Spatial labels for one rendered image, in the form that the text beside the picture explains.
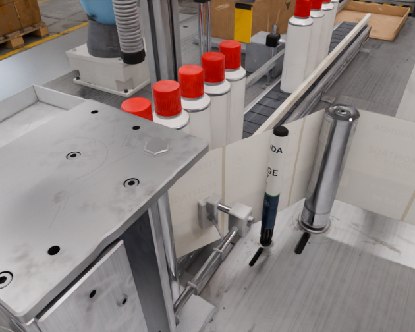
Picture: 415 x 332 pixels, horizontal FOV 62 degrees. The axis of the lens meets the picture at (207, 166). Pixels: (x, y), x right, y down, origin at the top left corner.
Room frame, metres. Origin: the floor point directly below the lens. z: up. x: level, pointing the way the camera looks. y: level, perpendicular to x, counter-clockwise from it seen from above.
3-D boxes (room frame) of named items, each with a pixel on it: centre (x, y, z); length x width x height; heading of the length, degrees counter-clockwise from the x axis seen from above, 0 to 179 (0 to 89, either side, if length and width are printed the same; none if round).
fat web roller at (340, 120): (0.34, -0.15, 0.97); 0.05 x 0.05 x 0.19
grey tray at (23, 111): (0.65, 0.42, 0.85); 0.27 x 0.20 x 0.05; 151
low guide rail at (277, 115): (0.78, -0.26, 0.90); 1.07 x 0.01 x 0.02; 146
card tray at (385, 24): (1.39, -0.63, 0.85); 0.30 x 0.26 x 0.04; 146
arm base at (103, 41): (0.95, 0.24, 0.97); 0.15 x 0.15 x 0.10
